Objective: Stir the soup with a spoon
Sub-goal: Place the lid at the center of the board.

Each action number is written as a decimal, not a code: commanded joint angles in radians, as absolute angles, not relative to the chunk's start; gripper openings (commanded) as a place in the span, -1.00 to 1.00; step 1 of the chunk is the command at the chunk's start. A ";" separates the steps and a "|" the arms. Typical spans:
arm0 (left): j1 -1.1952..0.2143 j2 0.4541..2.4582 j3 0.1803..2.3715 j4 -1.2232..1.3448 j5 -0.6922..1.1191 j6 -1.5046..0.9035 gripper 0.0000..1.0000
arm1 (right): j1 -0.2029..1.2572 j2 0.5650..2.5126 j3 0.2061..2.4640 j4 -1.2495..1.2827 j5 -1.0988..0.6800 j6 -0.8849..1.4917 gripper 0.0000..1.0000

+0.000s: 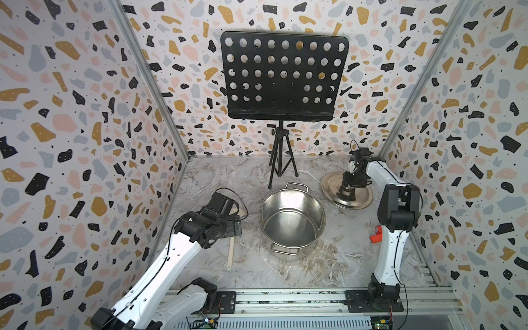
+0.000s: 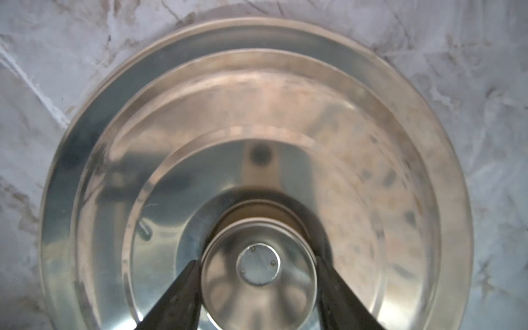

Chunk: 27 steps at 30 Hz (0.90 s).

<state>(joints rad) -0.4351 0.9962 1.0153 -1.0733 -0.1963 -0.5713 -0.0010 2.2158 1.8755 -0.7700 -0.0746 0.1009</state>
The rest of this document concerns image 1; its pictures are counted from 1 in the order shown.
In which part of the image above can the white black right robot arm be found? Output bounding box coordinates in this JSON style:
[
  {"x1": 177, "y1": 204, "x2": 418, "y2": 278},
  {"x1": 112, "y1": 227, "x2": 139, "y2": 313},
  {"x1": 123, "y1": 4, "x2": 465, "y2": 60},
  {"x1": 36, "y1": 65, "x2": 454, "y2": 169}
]
[{"x1": 333, "y1": 147, "x2": 423, "y2": 313}]

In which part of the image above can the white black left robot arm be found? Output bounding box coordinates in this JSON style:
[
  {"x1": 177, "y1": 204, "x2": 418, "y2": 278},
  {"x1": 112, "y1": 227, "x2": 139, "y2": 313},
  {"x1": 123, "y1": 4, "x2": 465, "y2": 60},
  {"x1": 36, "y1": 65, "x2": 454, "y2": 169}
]
[{"x1": 89, "y1": 189, "x2": 248, "y2": 329}]

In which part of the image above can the stainless steel pot lid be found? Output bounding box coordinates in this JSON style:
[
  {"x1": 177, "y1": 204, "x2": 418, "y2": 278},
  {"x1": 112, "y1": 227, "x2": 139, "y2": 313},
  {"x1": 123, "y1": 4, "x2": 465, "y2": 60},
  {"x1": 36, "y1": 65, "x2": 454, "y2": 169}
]
[{"x1": 320, "y1": 172, "x2": 373, "y2": 210}]

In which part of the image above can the black tripod stand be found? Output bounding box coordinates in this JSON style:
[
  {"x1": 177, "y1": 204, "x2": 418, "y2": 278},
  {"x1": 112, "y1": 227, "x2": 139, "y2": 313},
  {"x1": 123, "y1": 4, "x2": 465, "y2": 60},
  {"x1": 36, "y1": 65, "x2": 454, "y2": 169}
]
[{"x1": 268, "y1": 120, "x2": 299, "y2": 190}]

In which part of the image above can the black perforated music stand desk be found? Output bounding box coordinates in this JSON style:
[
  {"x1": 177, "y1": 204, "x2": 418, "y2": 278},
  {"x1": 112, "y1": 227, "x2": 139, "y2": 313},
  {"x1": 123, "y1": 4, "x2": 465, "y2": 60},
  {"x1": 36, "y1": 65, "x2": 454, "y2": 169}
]
[{"x1": 221, "y1": 31, "x2": 349, "y2": 122}]

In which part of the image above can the right green circuit board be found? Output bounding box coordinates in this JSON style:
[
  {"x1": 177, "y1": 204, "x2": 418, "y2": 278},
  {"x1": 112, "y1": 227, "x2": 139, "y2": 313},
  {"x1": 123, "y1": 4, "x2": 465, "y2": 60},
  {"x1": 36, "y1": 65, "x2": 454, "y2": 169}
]
[{"x1": 371, "y1": 316, "x2": 393, "y2": 330}]

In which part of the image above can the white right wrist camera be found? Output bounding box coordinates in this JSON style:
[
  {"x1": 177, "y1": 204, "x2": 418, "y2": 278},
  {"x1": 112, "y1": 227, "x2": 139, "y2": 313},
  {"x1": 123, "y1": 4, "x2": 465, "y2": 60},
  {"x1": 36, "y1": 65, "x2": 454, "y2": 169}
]
[{"x1": 349, "y1": 160, "x2": 356, "y2": 173}]

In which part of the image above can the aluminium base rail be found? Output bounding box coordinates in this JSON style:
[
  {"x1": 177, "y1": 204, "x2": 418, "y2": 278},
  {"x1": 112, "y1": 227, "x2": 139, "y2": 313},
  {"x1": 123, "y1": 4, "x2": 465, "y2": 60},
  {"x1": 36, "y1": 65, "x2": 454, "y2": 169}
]
[{"x1": 174, "y1": 287, "x2": 470, "y2": 329}]

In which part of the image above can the left green circuit board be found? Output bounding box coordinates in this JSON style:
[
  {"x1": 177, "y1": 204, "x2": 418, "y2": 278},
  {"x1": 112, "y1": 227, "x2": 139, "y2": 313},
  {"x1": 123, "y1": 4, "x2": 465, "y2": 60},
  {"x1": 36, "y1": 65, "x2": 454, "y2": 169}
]
[{"x1": 186, "y1": 317, "x2": 219, "y2": 330}]

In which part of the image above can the green circuit board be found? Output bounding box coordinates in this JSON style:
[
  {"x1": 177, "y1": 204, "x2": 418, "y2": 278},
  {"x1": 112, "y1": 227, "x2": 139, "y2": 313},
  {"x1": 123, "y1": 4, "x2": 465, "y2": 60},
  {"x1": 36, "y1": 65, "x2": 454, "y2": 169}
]
[
  {"x1": 186, "y1": 317, "x2": 219, "y2": 330},
  {"x1": 371, "y1": 316, "x2": 393, "y2": 330}
]

